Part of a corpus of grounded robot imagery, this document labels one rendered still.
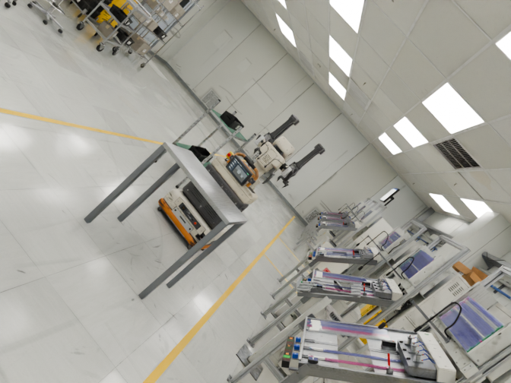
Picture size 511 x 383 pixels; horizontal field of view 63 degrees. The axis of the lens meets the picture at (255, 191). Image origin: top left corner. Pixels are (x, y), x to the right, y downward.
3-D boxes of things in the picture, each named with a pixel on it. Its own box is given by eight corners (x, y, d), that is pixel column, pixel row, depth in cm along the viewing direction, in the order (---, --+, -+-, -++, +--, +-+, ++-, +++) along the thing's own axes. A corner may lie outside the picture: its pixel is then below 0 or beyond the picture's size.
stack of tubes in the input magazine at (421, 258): (408, 279, 342) (435, 258, 338) (398, 266, 392) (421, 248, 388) (419, 291, 341) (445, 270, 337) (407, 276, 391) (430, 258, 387)
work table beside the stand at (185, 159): (119, 217, 331) (191, 150, 319) (171, 287, 318) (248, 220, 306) (83, 219, 288) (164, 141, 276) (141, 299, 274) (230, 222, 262)
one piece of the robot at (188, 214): (199, 235, 391) (205, 229, 390) (173, 202, 400) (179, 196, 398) (200, 235, 394) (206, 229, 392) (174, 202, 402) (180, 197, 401)
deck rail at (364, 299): (309, 295, 353) (310, 287, 353) (309, 294, 355) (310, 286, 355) (396, 308, 341) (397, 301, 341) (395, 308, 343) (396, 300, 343)
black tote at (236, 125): (228, 127, 505) (235, 121, 503) (219, 116, 506) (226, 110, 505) (238, 131, 561) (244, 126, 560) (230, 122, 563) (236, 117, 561)
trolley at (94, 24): (73, 26, 669) (115, -20, 654) (94, 34, 758) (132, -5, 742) (97, 52, 678) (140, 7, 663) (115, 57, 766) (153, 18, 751)
